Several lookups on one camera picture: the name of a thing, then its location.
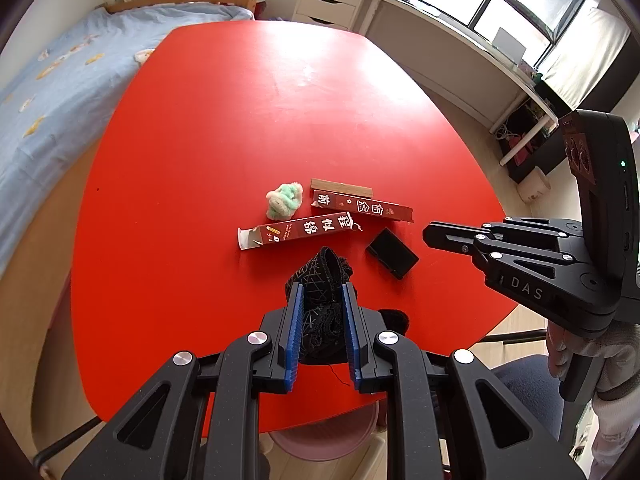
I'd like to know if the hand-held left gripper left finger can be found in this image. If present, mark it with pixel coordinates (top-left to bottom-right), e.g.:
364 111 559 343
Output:
62 282 304 480

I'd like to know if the cream waste bin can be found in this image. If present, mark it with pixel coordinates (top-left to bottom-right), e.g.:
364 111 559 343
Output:
517 167 551 204

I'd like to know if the maroon box with Chinese text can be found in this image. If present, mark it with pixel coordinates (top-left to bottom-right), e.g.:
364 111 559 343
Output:
237 213 365 251

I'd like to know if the person's right hand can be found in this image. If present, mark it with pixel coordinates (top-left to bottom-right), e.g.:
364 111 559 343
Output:
546 320 640 406

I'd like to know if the pink storage box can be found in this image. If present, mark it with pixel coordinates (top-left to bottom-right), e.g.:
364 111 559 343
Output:
502 127 543 167

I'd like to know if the white desk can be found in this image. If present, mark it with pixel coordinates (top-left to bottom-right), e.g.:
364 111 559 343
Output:
357 0 560 166

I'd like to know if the wooden block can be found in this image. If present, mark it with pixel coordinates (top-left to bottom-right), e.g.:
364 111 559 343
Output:
310 178 374 199

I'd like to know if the white curtain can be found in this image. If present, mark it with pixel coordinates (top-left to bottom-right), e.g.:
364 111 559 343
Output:
540 7 631 111

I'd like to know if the black fluffy ball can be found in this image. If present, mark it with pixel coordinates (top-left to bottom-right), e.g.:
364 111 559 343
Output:
377 309 411 342

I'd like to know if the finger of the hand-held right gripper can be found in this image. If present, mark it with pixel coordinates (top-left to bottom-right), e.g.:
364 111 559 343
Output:
422 216 583 255
462 236 583 286

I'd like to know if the person's leg in grey pants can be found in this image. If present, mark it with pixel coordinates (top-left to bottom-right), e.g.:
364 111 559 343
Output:
492 355 566 446

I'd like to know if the dark red carton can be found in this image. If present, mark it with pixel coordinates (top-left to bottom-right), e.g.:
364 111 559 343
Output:
310 188 416 224

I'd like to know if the black patterned sock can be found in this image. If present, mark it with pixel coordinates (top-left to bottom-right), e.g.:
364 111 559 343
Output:
285 246 357 366

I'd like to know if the person's right forearm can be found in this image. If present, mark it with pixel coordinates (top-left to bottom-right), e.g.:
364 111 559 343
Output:
590 400 640 480

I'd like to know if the black curtain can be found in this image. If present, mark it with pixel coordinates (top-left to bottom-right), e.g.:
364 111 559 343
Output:
507 35 640 186

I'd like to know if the small black box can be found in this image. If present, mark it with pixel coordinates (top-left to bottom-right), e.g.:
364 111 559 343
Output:
365 227 420 281

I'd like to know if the pink waste bin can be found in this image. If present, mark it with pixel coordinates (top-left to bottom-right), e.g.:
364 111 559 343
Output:
270 402 388 461

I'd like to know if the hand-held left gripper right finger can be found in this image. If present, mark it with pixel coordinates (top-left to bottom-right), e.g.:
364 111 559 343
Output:
341 282 586 480

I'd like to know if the light blue printed blanket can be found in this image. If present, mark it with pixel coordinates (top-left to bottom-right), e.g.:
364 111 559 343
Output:
0 4 256 276

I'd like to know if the green plush toy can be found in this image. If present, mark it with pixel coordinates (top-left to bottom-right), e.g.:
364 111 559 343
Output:
265 181 304 221

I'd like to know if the white rectangular board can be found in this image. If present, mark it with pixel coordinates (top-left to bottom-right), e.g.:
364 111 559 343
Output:
492 27 528 66

